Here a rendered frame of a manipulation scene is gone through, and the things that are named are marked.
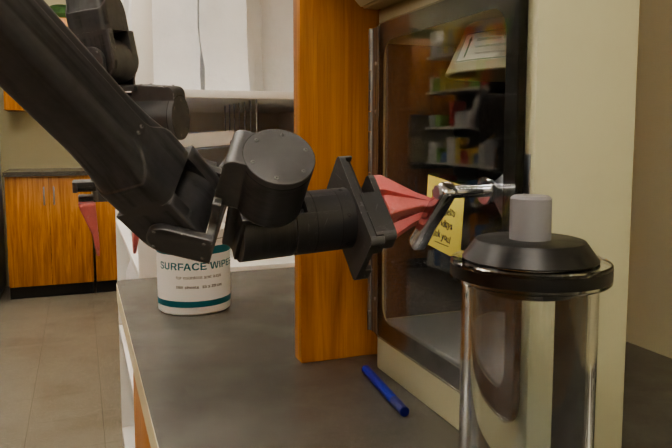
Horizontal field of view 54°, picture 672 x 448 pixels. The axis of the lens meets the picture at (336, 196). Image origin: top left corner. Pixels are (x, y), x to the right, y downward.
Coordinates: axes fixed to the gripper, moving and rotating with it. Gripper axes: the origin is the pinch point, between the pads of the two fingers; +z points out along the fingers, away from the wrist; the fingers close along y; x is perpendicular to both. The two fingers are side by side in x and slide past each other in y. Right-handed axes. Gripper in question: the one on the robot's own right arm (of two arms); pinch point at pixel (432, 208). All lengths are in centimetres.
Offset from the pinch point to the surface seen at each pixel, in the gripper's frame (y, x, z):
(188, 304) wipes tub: 24, 55, -17
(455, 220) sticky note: -0.6, 1.7, 3.0
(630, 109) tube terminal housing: -0.6, -13.0, 15.3
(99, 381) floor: 119, 291, -34
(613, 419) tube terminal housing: -21.5, 7.1, 13.1
